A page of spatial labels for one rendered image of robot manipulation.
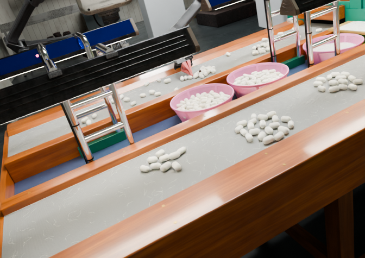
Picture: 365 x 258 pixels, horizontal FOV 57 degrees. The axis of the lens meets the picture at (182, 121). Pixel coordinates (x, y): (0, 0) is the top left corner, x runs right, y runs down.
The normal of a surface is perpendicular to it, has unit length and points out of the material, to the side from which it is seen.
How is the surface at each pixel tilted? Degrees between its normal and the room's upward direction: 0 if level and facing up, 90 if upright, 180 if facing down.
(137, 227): 0
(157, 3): 90
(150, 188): 0
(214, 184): 0
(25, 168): 90
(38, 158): 90
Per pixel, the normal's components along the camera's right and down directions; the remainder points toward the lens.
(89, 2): 0.28, 0.36
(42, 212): -0.23, -0.87
